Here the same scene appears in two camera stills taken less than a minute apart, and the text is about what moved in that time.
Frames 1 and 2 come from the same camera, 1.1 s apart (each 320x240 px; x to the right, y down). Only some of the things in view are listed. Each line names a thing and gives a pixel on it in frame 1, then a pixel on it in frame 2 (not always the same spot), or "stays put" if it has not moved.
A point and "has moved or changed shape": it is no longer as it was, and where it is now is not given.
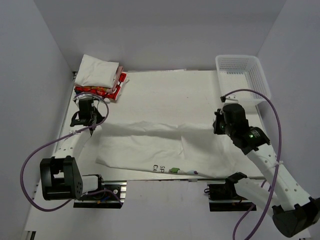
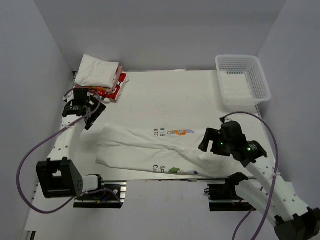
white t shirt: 94,72 stays put
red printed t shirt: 106,92 stays put
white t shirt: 192,149 has moved or changed shape
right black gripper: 216,125 → 215,141
